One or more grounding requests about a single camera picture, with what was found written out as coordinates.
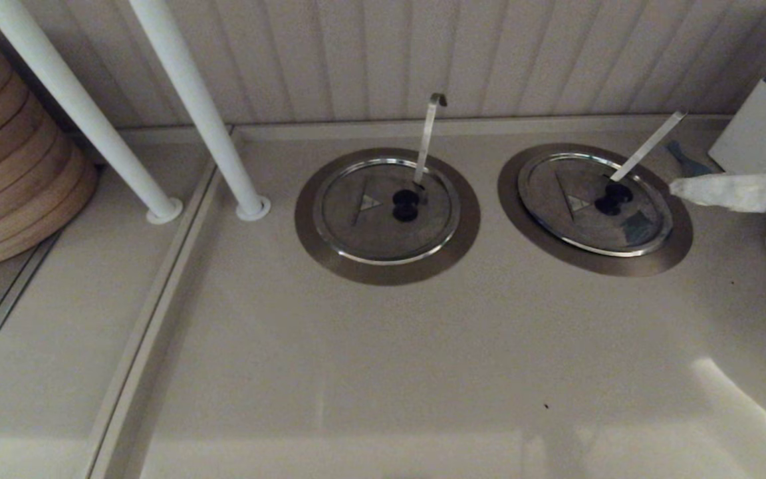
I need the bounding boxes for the round steel hinged lid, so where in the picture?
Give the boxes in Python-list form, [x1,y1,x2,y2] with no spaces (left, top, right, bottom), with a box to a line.
[313,158,461,265]
[518,153,674,257]

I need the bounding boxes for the white teal tissue box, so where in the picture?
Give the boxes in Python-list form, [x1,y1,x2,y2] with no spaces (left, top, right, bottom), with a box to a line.
[709,13,766,175]

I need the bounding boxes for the round brushed steel well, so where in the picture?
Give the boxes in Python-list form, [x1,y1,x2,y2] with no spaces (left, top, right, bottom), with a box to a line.
[497,143,694,277]
[295,148,481,287]

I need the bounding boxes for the white pole base flange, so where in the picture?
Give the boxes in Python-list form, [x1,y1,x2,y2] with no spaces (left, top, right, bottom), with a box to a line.
[235,194,271,222]
[146,198,184,225]

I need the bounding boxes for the white round support pole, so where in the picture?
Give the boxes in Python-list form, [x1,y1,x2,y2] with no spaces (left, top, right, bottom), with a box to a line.
[129,0,264,212]
[0,0,174,214]

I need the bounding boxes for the stacked bamboo steamer baskets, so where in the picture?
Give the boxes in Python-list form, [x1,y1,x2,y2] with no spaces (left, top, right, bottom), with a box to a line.
[0,35,99,270]

